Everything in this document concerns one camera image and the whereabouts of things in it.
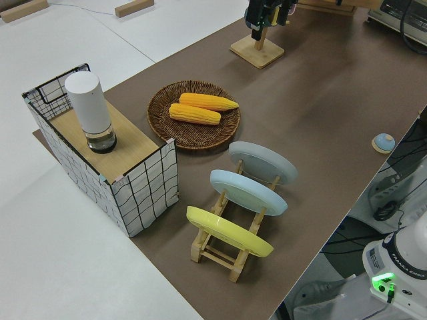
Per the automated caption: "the wooden plate rack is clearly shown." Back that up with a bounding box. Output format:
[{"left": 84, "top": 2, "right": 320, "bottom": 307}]
[{"left": 189, "top": 159, "right": 282, "bottom": 284}]

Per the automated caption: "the wooden cabinet box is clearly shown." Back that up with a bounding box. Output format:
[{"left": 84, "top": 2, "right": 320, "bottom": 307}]
[{"left": 353, "top": 0, "right": 383, "bottom": 11}]

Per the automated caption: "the wire grid storage box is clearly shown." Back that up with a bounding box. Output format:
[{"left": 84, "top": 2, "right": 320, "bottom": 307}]
[{"left": 21, "top": 62, "right": 180, "bottom": 239}]

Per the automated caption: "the grey plate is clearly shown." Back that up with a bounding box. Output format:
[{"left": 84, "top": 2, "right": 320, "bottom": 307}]
[{"left": 228, "top": 141, "right": 299, "bottom": 188}]

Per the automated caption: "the wooden stand with post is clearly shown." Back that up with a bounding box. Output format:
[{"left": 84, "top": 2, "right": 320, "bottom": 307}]
[{"left": 229, "top": 25, "right": 286, "bottom": 70}]

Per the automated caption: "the long wooden block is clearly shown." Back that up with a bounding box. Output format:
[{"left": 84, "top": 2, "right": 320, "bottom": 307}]
[{"left": 0, "top": 0, "right": 49, "bottom": 24}]

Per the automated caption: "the yellow corn cob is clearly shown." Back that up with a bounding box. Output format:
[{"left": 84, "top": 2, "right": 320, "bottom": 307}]
[
  {"left": 168, "top": 103, "right": 222, "bottom": 127},
  {"left": 179, "top": 92, "right": 240, "bottom": 112}
]

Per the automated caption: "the yellow plate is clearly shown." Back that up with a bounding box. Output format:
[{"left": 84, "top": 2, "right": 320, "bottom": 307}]
[{"left": 185, "top": 205, "right": 275, "bottom": 258}]

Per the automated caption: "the round wicker basket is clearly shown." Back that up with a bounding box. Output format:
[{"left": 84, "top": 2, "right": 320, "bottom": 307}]
[{"left": 147, "top": 79, "right": 242, "bottom": 151}]

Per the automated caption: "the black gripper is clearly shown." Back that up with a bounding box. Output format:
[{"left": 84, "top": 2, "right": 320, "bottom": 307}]
[{"left": 247, "top": 0, "right": 298, "bottom": 40}]

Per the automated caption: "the short wooden block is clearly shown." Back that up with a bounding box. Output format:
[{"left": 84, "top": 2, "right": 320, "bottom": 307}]
[{"left": 114, "top": 0, "right": 155, "bottom": 19}]

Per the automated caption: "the brown table mat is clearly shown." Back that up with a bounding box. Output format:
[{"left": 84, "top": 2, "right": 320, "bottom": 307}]
[{"left": 31, "top": 0, "right": 427, "bottom": 320}]

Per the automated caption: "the white cylinder with clear base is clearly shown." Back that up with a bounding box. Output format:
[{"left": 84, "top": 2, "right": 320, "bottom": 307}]
[{"left": 63, "top": 72, "right": 118, "bottom": 155}]

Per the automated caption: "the light wooden drawer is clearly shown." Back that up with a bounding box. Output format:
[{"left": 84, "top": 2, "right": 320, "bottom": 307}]
[{"left": 296, "top": 0, "right": 356, "bottom": 15}]

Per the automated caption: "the light blue plate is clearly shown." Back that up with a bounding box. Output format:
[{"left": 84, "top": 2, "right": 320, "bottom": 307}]
[{"left": 209, "top": 169, "right": 289, "bottom": 217}]

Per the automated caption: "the black oven cable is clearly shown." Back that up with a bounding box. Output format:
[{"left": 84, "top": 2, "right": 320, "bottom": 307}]
[{"left": 399, "top": 0, "right": 427, "bottom": 57}]

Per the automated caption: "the white toaster oven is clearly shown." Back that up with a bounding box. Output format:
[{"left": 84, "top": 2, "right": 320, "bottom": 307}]
[{"left": 366, "top": 0, "right": 427, "bottom": 33}]

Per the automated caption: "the blue dome bell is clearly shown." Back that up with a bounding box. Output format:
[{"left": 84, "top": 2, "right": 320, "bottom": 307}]
[{"left": 371, "top": 133, "right": 396, "bottom": 155}]

